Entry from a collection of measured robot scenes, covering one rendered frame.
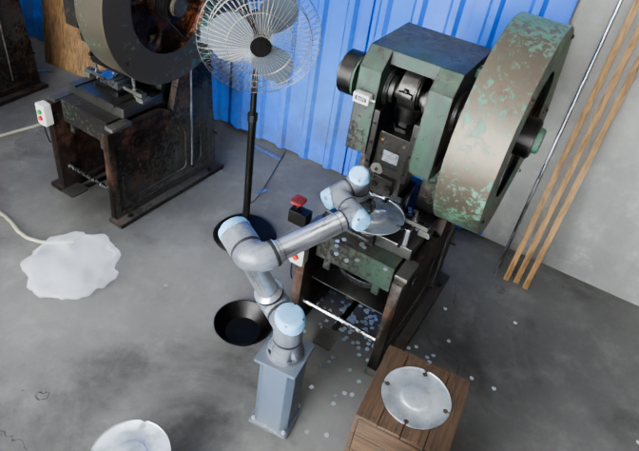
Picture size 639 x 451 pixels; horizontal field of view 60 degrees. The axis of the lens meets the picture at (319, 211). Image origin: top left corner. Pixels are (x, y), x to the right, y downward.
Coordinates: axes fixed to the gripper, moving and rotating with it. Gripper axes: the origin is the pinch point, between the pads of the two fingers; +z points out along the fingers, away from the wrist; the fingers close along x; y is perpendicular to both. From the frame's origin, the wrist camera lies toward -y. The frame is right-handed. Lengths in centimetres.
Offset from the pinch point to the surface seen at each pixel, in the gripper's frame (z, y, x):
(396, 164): -7.1, 5.3, 27.5
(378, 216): 14.6, 4.6, 12.5
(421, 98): -32, 8, 45
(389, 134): -17.8, -0.6, 32.9
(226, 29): -29, -90, 49
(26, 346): 45, -122, -108
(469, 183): -44, 40, 7
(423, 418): 32, 56, -54
